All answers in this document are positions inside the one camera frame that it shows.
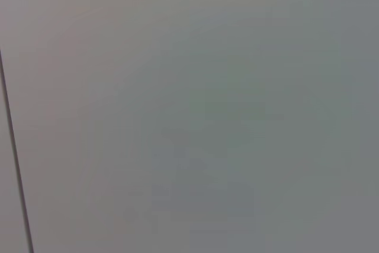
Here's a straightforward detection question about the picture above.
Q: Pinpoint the thin dark wall seam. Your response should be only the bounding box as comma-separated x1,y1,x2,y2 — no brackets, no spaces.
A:
0,48,35,253

